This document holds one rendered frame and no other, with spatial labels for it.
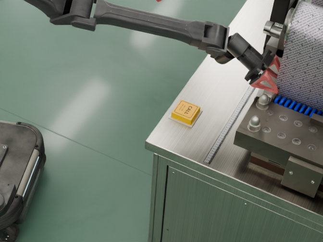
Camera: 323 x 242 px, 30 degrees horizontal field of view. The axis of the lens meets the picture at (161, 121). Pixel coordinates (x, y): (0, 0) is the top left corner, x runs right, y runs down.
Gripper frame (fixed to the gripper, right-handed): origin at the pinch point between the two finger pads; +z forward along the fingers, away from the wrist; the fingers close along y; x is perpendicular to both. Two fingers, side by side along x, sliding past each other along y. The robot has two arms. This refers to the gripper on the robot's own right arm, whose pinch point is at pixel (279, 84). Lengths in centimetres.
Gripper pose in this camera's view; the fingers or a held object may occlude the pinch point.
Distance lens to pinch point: 180.3
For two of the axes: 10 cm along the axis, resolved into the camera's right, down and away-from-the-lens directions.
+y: -4.5, 6.4, -6.2
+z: 7.4, 6.6, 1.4
